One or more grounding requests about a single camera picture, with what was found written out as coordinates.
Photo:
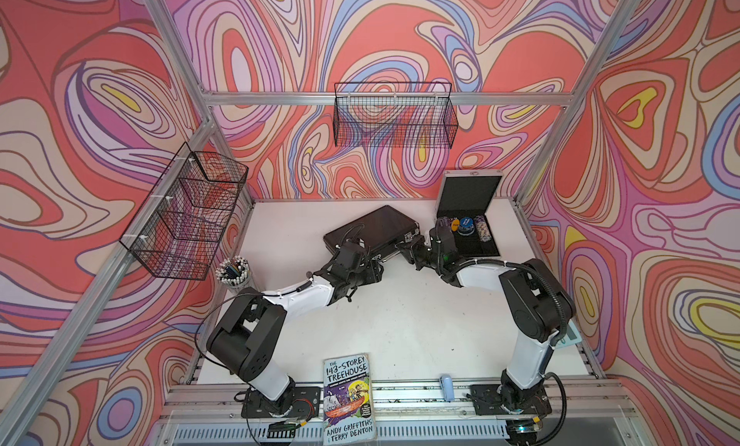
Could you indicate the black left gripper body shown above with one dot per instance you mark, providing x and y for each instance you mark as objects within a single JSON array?
[{"x": 365, "y": 274}]

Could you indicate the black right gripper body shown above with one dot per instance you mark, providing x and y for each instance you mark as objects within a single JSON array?
[{"x": 421, "y": 254}]

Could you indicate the black poker case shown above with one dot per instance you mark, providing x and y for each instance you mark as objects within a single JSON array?
[{"x": 381, "y": 231}]

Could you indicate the silver aluminium poker case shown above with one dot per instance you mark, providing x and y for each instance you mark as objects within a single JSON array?
[{"x": 462, "y": 204}]

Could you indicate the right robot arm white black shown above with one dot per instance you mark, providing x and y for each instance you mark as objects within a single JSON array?
[{"x": 540, "y": 307}]

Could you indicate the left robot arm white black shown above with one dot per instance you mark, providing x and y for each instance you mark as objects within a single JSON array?
[{"x": 246, "y": 336}]

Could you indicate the silver pencil cup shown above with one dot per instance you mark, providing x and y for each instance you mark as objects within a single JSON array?
[{"x": 235, "y": 273}]

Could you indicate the small light blue tube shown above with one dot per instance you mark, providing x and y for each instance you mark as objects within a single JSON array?
[{"x": 447, "y": 388}]

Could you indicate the treehouse paperback book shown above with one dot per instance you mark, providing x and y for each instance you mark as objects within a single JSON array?
[{"x": 347, "y": 406}]

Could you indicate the light green calculator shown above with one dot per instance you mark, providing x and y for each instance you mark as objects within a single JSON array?
[{"x": 571, "y": 338}]

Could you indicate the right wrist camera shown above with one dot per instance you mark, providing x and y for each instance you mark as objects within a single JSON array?
[{"x": 442, "y": 238}]

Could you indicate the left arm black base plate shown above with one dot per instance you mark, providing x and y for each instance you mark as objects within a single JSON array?
[{"x": 298, "y": 401}]

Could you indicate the black wire basket back wall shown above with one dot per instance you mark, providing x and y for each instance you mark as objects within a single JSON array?
[{"x": 406, "y": 114}]

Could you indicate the black wire basket wall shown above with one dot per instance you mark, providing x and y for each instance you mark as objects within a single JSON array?
[
  {"x": 177, "y": 233},
  {"x": 406, "y": 114}
]

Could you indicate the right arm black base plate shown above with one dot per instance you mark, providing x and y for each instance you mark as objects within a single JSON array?
[{"x": 508, "y": 399}]

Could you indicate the black wire basket left wall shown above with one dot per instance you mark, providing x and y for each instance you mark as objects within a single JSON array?
[{"x": 177, "y": 233}]

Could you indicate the aluminium frame rail front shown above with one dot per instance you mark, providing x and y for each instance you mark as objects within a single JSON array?
[{"x": 405, "y": 400}]

